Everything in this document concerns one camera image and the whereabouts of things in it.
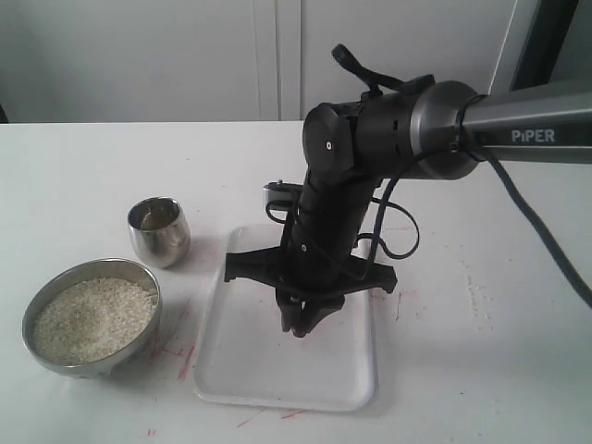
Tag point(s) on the small steel cup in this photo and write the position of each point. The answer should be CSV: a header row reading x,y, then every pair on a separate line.
x,y
159,232

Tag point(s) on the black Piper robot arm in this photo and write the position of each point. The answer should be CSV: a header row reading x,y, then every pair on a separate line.
x,y
425,130

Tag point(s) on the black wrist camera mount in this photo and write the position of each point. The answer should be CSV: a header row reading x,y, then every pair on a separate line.
x,y
279,195

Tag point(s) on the white plastic tray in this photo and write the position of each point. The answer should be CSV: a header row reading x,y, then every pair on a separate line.
x,y
243,357

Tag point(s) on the large steel rice bowl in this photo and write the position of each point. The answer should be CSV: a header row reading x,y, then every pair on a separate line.
x,y
100,268

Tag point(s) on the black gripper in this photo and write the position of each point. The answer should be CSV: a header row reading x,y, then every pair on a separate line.
x,y
314,259

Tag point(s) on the brown wooden spoon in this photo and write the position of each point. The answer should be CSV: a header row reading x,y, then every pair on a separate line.
x,y
299,331

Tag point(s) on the white granular powder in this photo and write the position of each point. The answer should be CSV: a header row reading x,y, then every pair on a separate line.
x,y
92,320

